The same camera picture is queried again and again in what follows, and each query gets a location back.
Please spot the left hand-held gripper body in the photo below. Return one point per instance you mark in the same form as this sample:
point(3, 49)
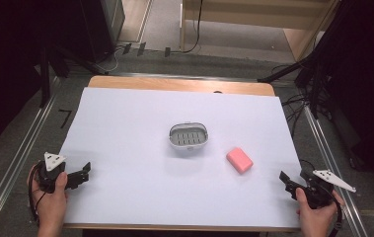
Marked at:
point(51, 171)

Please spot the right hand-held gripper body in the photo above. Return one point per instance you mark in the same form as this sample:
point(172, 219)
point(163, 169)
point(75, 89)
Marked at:
point(319, 192)

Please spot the pink soap bar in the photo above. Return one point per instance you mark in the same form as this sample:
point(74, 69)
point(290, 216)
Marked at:
point(239, 160)

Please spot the grey slotted soap dish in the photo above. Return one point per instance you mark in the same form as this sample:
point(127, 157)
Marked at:
point(188, 136)

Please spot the person's right hand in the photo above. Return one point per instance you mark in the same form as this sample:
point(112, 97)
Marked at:
point(317, 220)

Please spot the person's left hand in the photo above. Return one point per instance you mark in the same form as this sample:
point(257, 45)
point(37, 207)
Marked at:
point(51, 207)

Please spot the white paper sheet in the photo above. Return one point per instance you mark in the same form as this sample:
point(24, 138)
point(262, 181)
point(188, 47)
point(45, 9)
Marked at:
point(135, 171)

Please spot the black metal stand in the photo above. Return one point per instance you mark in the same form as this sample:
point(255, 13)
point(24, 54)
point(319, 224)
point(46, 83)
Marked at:
point(44, 79)

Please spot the black curtain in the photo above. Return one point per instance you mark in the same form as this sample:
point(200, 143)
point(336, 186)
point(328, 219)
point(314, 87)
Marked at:
point(365, 82)
point(7, 65)

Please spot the dark cabinet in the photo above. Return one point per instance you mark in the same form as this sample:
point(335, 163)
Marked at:
point(109, 26)

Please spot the light wooden furniture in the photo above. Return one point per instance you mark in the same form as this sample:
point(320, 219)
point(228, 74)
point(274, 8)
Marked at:
point(257, 16)

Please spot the metal floor rail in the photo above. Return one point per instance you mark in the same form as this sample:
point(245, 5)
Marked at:
point(336, 171)
point(16, 158)

